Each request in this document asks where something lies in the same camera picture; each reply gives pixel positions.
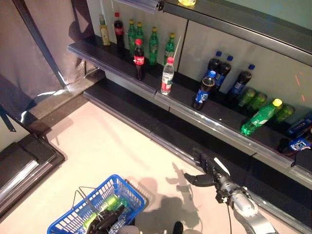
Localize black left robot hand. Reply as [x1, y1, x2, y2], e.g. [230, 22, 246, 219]
[87, 204, 125, 234]

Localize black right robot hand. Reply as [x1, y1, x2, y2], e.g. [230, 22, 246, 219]
[183, 147, 231, 193]

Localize blue plastic shopping basket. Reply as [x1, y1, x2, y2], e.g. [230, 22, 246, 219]
[47, 174, 149, 234]

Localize green bottles inside basket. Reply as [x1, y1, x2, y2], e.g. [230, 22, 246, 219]
[104, 194, 119, 209]

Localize small yellow drink bottle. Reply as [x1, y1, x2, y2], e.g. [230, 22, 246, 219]
[98, 14, 112, 46]

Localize silver right robot leg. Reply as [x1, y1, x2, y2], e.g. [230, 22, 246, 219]
[172, 220, 203, 234]

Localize black metal shelf board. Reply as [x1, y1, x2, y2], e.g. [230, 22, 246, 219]
[113, 0, 312, 68]
[67, 34, 312, 191]
[82, 79, 312, 234]

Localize blue Oreo cookie box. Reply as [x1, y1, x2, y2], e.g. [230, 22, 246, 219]
[286, 118, 312, 137]

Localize dark display cabinet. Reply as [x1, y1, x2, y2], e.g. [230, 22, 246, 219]
[0, 134, 66, 215]

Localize clear water bottle red cap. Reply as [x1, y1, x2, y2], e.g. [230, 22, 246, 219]
[160, 57, 175, 96]

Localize Coca-Cola bottle red cap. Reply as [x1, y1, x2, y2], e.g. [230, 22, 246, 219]
[133, 39, 146, 81]
[113, 12, 125, 51]

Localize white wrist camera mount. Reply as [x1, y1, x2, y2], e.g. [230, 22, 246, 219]
[213, 157, 230, 175]

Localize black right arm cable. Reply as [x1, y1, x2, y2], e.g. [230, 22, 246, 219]
[225, 202, 234, 234]

